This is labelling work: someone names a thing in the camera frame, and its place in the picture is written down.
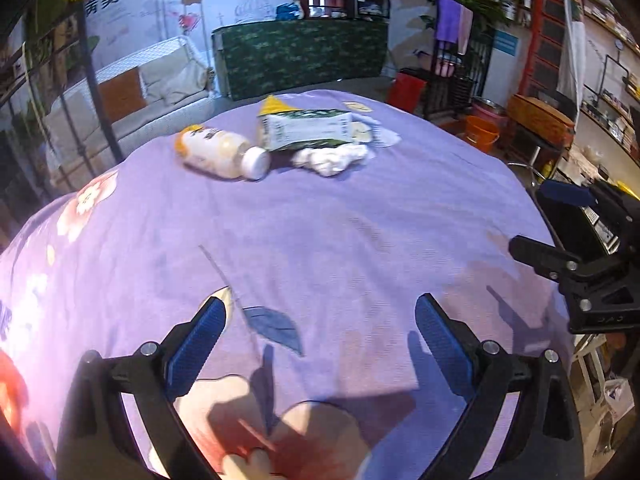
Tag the wall shelves of cosmetic boxes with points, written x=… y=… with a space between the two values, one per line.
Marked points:
x=617 y=110

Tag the brown cushion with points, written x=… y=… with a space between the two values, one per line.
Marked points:
x=122 y=89

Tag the orange bucket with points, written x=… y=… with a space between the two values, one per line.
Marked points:
x=481 y=135

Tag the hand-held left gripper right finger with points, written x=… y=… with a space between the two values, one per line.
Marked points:
x=445 y=345

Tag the black pipe with gauge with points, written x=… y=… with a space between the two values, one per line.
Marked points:
x=612 y=60

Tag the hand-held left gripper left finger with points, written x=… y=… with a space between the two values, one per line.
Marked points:
x=199 y=345

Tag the white tissue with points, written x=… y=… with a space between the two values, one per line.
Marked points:
x=327 y=159

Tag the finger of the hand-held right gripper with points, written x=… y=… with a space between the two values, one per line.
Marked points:
x=565 y=192
x=540 y=255

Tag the black swivel stool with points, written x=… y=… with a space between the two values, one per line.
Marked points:
x=535 y=157

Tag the purple floral blanket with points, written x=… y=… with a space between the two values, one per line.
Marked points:
x=350 y=220

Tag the pink bucket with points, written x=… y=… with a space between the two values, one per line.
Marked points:
x=487 y=109

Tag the purple towel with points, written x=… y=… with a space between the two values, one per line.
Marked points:
x=447 y=17

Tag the green white carton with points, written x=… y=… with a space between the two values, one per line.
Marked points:
x=305 y=130

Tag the white low cabinet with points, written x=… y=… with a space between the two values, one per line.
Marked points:
x=587 y=160

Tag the white cart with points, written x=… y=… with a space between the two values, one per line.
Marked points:
x=587 y=360

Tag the white leaning board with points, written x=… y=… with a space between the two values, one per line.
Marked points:
x=572 y=45

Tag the blue box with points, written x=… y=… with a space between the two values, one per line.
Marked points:
x=288 y=11

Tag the yellow white plastic bottle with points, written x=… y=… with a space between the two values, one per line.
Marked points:
x=215 y=152

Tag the black metal rack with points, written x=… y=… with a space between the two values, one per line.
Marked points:
x=475 y=75

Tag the clear plastic bag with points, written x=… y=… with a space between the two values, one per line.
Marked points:
x=619 y=399

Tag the green hanging plant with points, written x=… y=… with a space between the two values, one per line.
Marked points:
x=55 y=10

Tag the green patterned counter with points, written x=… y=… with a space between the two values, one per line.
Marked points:
x=300 y=55

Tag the white swing sofa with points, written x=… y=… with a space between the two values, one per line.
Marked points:
x=160 y=85

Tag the black metal stand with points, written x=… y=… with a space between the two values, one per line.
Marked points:
x=100 y=85

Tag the blue wall sign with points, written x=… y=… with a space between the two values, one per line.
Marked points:
x=506 y=42

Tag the white blue wrapper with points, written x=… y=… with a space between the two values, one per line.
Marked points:
x=380 y=132

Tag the brown patterned suitcase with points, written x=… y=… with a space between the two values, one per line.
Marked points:
x=540 y=117

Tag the red bin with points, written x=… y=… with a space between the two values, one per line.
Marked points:
x=407 y=92

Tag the black display box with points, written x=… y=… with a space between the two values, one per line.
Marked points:
x=367 y=4

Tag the red ladder shelf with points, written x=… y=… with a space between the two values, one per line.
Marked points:
x=542 y=35

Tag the pink towel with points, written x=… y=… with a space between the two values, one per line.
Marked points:
x=465 y=30

